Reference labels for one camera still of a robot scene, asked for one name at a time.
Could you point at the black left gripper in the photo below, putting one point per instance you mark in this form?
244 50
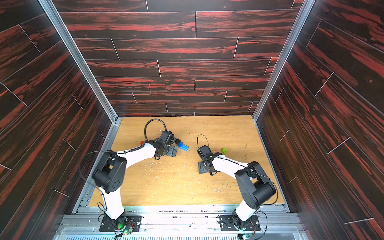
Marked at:
172 153

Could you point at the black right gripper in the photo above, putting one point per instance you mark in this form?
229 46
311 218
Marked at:
205 166

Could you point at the light blue lego plate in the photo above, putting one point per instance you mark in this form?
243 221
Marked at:
183 147

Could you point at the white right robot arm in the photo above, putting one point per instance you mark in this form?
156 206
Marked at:
254 184

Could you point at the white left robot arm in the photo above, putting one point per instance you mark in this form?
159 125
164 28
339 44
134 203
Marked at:
110 173

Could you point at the green 2x2 lego brick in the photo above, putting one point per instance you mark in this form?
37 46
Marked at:
224 151

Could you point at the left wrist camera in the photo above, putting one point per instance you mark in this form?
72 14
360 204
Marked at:
167 138

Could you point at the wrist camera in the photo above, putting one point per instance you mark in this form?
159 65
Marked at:
167 138
204 152

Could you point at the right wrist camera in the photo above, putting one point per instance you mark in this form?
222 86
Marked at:
204 152

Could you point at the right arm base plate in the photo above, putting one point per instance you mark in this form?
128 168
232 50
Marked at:
233 223

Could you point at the aluminium front rail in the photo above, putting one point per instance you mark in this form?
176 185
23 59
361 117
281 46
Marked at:
185 223

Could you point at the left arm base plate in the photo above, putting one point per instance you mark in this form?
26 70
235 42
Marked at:
123 224

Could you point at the aluminium corner post left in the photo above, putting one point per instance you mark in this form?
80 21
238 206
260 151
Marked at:
58 23

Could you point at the aluminium corner post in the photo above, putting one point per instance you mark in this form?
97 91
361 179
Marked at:
58 23
292 37

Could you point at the aluminium corner post right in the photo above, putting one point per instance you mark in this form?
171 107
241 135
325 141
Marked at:
292 37

